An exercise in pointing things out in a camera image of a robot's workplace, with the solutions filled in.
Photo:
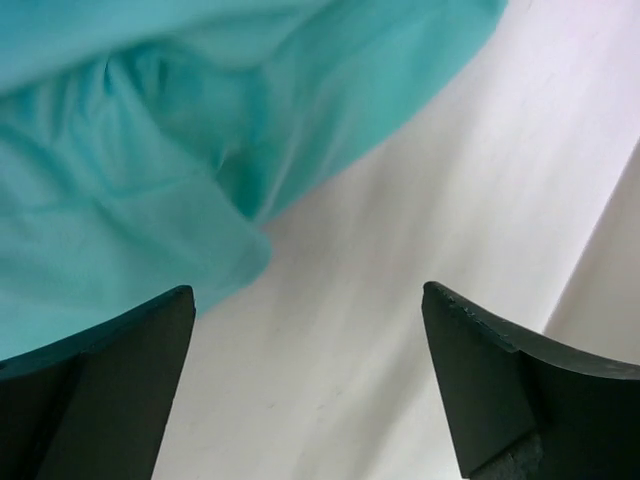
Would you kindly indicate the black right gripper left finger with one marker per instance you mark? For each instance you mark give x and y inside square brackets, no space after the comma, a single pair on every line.
[95,405]

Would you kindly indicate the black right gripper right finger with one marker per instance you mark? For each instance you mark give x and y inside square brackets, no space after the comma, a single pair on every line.
[520,405]

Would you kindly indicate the teal t shirt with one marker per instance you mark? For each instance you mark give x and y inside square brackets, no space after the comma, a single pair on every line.
[145,143]

